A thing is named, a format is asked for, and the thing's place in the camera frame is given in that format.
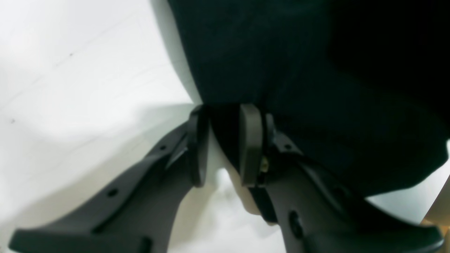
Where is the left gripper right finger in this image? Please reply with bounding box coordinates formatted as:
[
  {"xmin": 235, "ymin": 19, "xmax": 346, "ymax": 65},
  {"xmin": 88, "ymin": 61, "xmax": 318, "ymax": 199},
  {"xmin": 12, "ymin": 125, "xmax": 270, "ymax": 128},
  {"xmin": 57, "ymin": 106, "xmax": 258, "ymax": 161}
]
[{"xmin": 239, "ymin": 104, "xmax": 445, "ymax": 253}]

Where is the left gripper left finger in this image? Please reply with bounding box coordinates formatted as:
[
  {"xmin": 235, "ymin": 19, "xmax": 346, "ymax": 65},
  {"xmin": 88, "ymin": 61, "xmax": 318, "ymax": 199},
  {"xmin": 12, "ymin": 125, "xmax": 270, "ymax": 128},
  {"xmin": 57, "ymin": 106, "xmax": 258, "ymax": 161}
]
[{"xmin": 9, "ymin": 105, "xmax": 209, "ymax": 253}]

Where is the black T-shirt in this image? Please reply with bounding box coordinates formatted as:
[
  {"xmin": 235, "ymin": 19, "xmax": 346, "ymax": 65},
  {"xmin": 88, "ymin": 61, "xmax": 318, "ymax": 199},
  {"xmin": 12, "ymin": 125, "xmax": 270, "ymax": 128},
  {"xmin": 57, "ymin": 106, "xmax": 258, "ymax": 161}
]
[{"xmin": 169, "ymin": 0, "xmax": 449, "ymax": 196}]

